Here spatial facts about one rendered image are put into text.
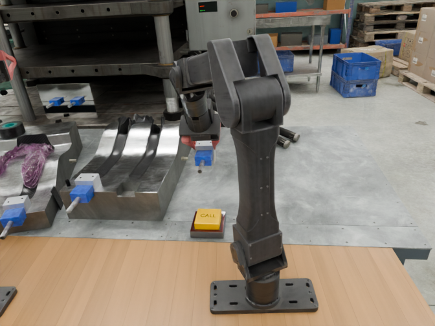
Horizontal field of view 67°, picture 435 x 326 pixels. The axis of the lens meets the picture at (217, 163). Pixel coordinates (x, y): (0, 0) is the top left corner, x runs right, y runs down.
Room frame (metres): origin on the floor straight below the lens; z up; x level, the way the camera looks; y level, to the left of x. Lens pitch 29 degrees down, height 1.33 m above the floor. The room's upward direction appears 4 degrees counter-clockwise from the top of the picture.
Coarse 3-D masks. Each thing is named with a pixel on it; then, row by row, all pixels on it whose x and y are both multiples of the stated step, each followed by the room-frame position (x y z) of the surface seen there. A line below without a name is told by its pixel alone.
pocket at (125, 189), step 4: (120, 184) 0.73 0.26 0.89; (124, 184) 0.74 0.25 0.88; (128, 184) 0.73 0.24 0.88; (132, 184) 0.73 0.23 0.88; (136, 184) 0.73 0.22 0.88; (120, 188) 0.72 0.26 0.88; (124, 188) 0.74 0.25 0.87; (128, 188) 0.73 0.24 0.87; (132, 188) 0.73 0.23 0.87; (136, 188) 0.73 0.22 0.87; (120, 192) 0.72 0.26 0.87; (124, 192) 0.73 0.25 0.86; (128, 192) 0.73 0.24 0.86; (132, 192) 0.73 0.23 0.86; (120, 196) 0.69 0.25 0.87; (124, 196) 0.69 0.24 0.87; (128, 196) 0.69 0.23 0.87; (132, 196) 0.69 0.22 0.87
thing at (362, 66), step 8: (336, 56) 4.37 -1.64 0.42; (344, 56) 4.48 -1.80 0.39; (352, 56) 4.47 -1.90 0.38; (360, 56) 4.47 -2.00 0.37; (368, 56) 4.26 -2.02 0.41; (336, 64) 4.32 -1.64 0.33; (344, 64) 4.03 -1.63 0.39; (352, 64) 3.90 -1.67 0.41; (360, 64) 3.89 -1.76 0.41; (368, 64) 3.90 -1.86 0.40; (376, 64) 3.89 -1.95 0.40; (336, 72) 4.29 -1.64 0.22; (344, 72) 4.00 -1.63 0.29; (352, 72) 3.90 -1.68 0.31; (360, 72) 3.90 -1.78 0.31; (368, 72) 3.90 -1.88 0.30; (376, 72) 3.89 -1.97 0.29
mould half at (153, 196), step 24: (144, 144) 0.94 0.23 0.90; (168, 144) 0.93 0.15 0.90; (96, 168) 0.83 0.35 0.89; (120, 168) 0.82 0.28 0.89; (168, 168) 0.80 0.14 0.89; (96, 192) 0.70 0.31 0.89; (144, 192) 0.68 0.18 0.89; (168, 192) 0.76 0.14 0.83; (72, 216) 0.71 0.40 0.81; (96, 216) 0.70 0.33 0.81; (120, 216) 0.69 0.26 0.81; (144, 216) 0.68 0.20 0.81
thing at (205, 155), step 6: (198, 144) 0.80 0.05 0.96; (204, 144) 0.80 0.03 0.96; (210, 144) 0.79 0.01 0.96; (198, 150) 0.79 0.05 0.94; (204, 150) 0.79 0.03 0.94; (210, 150) 0.78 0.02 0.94; (198, 156) 0.75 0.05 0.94; (204, 156) 0.75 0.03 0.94; (210, 156) 0.75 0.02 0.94; (198, 162) 0.75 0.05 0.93; (204, 162) 0.73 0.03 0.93; (210, 162) 0.74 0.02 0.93; (198, 168) 0.70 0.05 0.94
